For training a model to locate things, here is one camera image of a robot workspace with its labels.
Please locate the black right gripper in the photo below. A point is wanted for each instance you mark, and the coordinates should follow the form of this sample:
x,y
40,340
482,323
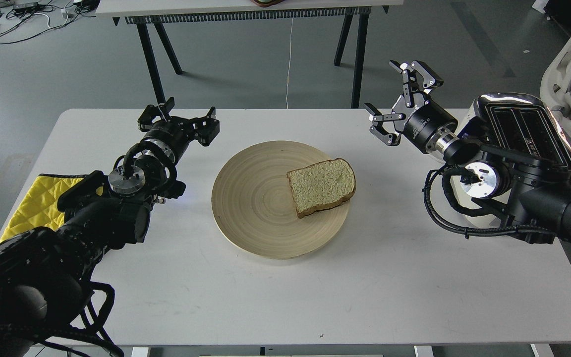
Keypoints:
x,y
421,118

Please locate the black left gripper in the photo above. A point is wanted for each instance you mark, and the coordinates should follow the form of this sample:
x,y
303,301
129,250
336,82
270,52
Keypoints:
x,y
174,134

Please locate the slice of bread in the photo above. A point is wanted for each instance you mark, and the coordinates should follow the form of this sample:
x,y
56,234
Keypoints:
x,y
320,186

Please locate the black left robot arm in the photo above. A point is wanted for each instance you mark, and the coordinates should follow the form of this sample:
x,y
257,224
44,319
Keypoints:
x,y
45,274

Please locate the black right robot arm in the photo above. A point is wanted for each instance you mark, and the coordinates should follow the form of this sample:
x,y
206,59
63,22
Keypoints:
x,y
445,217

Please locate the cream chrome toaster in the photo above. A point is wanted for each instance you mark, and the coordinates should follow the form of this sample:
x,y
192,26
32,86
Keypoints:
x,y
509,161

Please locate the round bamboo plate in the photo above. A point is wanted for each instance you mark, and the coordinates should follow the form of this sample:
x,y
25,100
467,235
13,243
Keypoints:
x,y
254,208

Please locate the background table with black legs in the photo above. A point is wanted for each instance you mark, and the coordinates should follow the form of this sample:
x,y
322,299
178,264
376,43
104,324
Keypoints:
x,y
157,13

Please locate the yellow quilted cloth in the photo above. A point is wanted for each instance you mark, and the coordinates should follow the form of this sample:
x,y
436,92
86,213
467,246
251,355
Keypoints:
x,y
38,207

